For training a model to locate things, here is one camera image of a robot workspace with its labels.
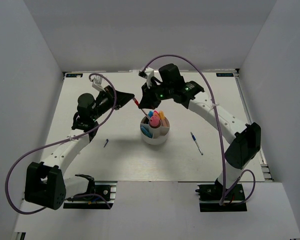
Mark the black highlighter blue cap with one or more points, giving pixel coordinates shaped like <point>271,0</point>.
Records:
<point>150,114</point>

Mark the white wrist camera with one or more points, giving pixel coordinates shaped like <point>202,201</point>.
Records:
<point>96,81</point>
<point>147,74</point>

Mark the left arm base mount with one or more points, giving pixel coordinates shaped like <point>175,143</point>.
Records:
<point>102,197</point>

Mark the blue transparent highlighter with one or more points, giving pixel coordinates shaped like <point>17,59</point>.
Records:
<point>146,132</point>

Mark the red gel pen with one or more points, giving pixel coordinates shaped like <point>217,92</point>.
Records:
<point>146,115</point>

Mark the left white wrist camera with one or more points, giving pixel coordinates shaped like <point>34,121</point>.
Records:
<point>96,81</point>

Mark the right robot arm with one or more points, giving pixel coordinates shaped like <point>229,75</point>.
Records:
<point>244,139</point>

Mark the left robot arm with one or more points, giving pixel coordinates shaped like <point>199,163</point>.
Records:
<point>45,183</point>

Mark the yellow capped orange highlighter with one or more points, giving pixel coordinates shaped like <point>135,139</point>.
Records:
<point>161,115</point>

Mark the white round pen holder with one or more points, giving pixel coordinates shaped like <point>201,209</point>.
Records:
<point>159,135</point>

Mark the pink capped highlighter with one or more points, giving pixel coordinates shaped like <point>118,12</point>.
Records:
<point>154,122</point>

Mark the blue gel pen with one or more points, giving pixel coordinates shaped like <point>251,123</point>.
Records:
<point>196,143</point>

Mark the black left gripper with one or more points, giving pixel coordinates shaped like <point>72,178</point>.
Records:
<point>121,98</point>

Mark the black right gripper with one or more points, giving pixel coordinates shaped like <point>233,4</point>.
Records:
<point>147,101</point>

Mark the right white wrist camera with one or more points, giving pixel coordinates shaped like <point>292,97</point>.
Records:
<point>147,74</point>

